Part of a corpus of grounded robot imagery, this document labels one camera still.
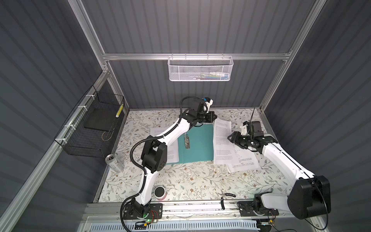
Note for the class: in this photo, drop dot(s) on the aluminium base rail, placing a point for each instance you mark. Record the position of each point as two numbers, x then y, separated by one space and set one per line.
173 210

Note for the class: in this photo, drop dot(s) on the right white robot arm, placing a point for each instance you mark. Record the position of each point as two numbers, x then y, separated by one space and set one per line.
308 195

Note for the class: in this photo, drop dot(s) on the metal folder clip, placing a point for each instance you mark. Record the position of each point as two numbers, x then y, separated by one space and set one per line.
187 141

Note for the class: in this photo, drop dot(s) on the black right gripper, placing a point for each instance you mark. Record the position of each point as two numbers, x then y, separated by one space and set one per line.
235 138

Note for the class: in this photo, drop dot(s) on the teal plastic folder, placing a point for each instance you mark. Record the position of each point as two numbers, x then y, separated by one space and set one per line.
201 145

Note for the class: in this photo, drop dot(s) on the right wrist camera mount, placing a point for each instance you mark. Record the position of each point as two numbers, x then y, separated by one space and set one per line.
245 128

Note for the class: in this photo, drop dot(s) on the white paper sheets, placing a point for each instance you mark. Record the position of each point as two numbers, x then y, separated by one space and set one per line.
227 153

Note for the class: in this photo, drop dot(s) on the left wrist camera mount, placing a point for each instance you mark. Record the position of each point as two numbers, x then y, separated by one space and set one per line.
207 104

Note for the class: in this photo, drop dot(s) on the black foam pad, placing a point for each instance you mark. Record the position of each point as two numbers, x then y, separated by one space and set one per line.
101 120

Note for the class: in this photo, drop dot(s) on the white wire mesh basket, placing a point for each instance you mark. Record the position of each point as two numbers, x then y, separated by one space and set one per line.
180 69

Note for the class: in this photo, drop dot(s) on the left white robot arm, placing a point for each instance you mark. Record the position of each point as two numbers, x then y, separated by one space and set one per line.
150 154

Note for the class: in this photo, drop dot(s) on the pens in white basket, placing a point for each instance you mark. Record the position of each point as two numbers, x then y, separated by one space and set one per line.
223 76

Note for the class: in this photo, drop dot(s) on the black wire basket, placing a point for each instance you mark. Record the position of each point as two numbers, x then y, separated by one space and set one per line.
79 141

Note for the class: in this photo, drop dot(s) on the printed paper sheet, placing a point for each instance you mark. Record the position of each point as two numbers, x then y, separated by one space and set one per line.
173 152

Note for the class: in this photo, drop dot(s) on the yellow marker pen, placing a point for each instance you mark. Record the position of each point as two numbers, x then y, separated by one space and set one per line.
119 110

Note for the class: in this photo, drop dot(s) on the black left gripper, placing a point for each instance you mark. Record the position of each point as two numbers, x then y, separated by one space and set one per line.
209 118

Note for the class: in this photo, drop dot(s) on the silver drink can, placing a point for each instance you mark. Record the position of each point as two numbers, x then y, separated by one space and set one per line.
114 163

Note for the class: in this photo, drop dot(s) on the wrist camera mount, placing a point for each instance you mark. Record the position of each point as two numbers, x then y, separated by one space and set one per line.
207 104
245 128

